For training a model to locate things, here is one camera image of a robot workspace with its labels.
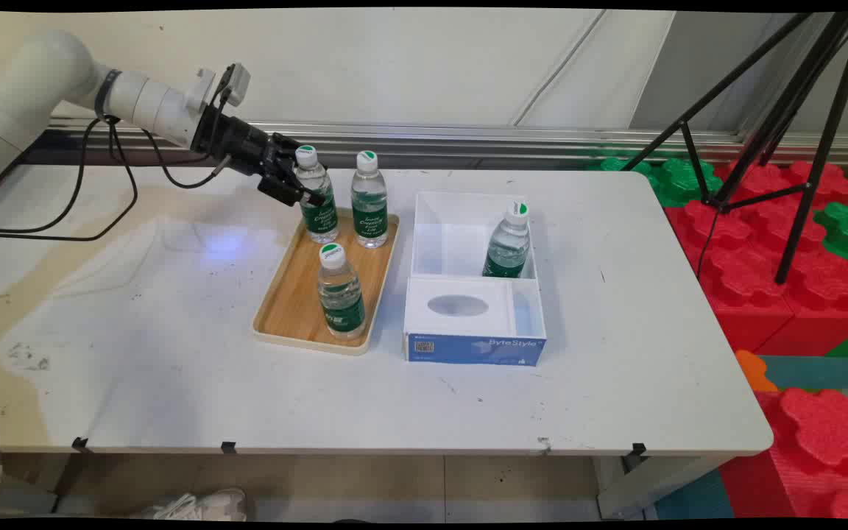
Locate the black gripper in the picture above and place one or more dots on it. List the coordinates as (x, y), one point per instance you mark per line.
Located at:
(236, 143)

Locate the water bottle green label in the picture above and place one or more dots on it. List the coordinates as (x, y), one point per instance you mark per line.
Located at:
(506, 246)
(369, 213)
(341, 302)
(319, 221)

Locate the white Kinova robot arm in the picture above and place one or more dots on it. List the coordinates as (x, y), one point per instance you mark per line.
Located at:
(41, 73)

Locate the wooden tray cream rim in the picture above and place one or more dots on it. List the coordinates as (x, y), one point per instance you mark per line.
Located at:
(291, 302)

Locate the white cardboard box blue print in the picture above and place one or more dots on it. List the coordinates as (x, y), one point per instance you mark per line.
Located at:
(468, 346)

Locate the white sneaker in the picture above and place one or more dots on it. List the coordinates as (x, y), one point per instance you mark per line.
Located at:
(207, 506)

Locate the black tripod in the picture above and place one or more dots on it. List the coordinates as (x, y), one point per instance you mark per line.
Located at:
(718, 197)

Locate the red foam building block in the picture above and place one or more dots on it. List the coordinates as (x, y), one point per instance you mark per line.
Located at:
(748, 280)
(821, 442)

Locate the grey table leg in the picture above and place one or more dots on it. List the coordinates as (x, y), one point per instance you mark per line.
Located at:
(645, 486)

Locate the orange foam piece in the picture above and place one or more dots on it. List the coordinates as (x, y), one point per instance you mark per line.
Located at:
(751, 372)

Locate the teal foam floor mat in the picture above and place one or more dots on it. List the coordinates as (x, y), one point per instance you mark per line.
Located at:
(696, 500)
(814, 372)

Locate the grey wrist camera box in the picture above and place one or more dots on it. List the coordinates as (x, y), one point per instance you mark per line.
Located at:
(236, 77)

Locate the aluminium wall rail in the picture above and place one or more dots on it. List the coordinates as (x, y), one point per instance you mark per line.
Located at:
(468, 143)

